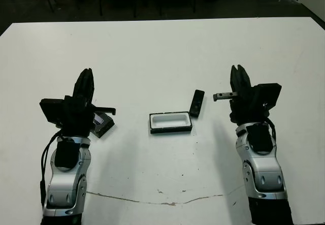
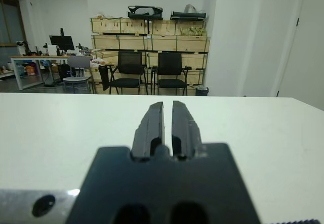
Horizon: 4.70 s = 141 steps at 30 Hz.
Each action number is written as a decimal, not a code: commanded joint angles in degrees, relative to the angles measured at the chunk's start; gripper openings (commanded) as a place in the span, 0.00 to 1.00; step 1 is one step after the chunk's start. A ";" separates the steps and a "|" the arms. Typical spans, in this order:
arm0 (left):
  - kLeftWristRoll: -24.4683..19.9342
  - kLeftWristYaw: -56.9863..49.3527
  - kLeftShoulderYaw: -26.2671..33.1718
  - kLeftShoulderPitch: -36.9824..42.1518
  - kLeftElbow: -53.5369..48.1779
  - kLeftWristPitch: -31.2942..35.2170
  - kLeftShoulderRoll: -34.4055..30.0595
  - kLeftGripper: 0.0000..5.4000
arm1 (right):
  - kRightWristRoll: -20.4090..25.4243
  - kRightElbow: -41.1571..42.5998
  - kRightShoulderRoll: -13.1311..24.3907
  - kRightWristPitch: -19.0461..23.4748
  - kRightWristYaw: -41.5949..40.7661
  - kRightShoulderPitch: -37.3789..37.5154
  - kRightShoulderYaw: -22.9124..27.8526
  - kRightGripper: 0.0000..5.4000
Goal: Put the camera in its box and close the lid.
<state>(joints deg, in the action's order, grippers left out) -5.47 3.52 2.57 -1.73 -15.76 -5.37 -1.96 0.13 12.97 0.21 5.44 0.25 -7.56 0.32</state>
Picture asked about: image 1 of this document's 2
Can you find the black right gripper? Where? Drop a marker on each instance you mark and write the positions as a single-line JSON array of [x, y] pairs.
[[248, 110]]

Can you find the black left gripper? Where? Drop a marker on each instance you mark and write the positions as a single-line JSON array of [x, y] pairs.
[[78, 118]]

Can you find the black box lid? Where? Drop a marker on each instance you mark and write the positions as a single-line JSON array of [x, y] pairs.
[[104, 127]]

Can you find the black phone-like camera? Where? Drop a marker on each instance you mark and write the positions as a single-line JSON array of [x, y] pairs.
[[196, 104]]

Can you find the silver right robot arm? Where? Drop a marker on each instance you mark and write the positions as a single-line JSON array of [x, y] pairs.
[[266, 174]]

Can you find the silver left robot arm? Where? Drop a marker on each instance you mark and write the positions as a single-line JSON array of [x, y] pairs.
[[63, 184]]

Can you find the black box with white insert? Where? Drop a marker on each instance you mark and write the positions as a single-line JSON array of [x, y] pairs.
[[170, 122]]

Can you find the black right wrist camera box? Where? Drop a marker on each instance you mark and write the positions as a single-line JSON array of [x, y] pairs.
[[269, 93]]

